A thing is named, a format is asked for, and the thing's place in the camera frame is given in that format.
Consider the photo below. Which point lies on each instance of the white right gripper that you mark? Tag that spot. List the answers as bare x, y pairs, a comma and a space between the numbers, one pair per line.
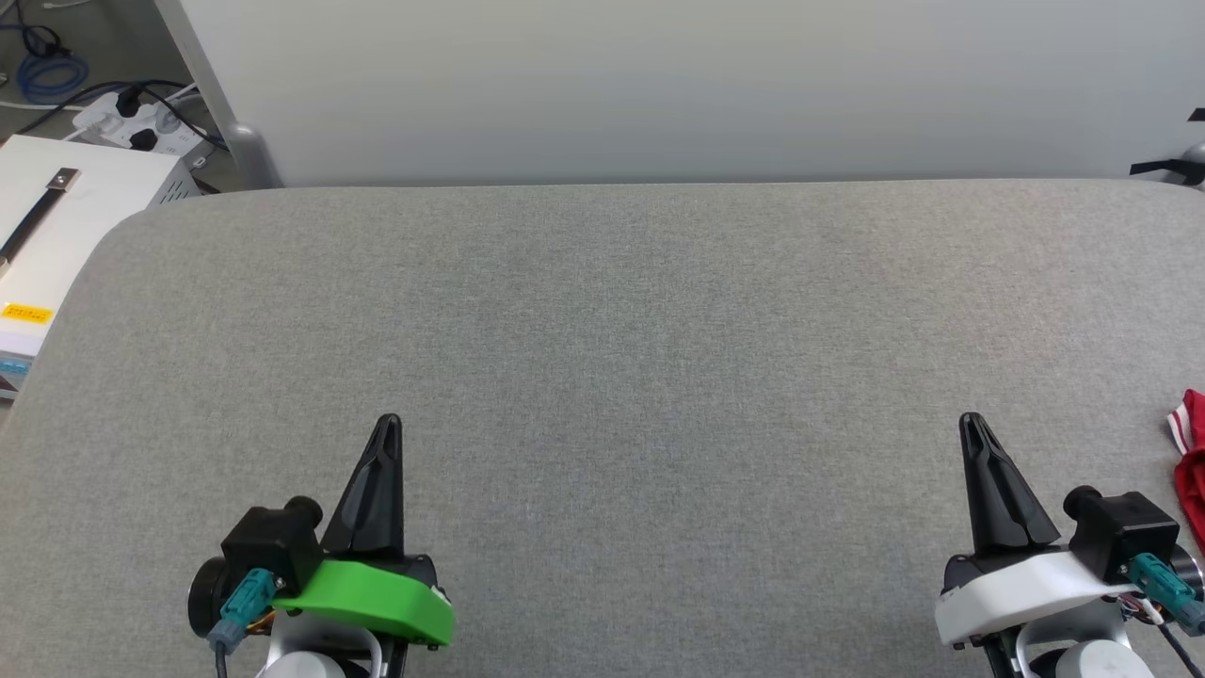
1017, 593

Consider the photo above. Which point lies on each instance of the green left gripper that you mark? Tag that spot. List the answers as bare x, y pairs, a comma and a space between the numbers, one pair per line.
377, 598

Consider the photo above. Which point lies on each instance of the red white sports jersey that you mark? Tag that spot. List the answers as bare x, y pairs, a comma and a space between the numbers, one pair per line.
1194, 471

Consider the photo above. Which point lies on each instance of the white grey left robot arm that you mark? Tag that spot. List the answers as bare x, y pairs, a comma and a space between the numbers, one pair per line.
306, 659

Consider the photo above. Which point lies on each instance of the grey metal leg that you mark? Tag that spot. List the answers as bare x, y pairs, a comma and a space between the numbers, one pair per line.
245, 141

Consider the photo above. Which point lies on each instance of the white metal equipment box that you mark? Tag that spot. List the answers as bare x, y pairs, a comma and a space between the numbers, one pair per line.
94, 217

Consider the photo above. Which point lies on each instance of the black power plug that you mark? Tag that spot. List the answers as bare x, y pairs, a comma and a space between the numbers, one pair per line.
143, 139
129, 102

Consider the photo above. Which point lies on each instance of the white power strip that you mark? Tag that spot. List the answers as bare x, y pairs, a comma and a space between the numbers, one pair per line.
108, 118

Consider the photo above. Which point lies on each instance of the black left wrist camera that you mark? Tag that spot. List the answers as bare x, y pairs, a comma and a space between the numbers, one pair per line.
268, 546

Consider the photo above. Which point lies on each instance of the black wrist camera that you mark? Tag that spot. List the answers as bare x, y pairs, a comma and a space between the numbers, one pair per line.
268, 546
1125, 532

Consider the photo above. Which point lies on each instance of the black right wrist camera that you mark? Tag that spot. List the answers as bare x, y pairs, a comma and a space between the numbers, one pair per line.
1125, 532

